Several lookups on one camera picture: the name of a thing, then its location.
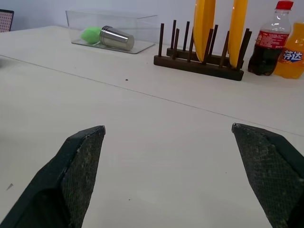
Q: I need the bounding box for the clear plastic box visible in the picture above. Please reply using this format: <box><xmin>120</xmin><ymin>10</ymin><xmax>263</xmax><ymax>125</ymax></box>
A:
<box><xmin>65</xmin><ymin>9</ymin><xmax>158</xmax><ymax>55</ymax></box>

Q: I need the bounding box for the black framed perforated panel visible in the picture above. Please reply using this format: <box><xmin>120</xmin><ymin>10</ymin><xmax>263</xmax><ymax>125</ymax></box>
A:
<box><xmin>0</xmin><ymin>9</ymin><xmax>15</xmax><ymax>33</ymax></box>

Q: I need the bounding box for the stainless steel cup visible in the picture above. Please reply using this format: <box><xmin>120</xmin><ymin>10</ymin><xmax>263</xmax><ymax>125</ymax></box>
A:
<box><xmin>99</xmin><ymin>25</ymin><xmax>135</xmax><ymax>51</ymax></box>

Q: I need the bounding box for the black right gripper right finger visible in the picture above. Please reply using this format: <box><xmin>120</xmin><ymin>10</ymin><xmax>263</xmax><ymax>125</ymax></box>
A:
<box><xmin>231</xmin><ymin>123</ymin><xmax>304</xmax><ymax>228</ymax></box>

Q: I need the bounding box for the orange soda bottle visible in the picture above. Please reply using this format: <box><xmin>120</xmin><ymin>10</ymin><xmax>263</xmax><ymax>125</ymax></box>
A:
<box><xmin>273</xmin><ymin>22</ymin><xmax>304</xmax><ymax>80</ymax></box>

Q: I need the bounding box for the cola bottle with red cap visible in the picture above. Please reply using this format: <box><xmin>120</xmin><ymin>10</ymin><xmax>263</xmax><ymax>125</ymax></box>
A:
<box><xmin>247</xmin><ymin>0</ymin><xmax>294</xmax><ymax>76</ymax></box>

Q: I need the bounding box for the green sponge ball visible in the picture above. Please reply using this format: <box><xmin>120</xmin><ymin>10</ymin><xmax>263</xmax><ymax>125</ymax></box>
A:
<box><xmin>80</xmin><ymin>27</ymin><xmax>102</xmax><ymax>45</ymax></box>

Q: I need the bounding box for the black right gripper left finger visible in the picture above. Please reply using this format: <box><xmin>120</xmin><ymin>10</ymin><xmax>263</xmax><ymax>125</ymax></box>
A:
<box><xmin>0</xmin><ymin>125</ymin><xmax>106</xmax><ymax>228</ymax></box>

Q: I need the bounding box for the dark wooden plate rack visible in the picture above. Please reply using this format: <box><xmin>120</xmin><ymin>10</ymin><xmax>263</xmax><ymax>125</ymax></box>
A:
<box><xmin>153</xmin><ymin>19</ymin><xmax>253</xmax><ymax>82</ymax></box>

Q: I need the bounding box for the yellow plate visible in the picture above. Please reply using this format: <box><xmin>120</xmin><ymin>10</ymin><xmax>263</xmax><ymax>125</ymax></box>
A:
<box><xmin>193</xmin><ymin>0</ymin><xmax>217</xmax><ymax>64</ymax></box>
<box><xmin>228</xmin><ymin>0</ymin><xmax>249</xmax><ymax>68</ymax></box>

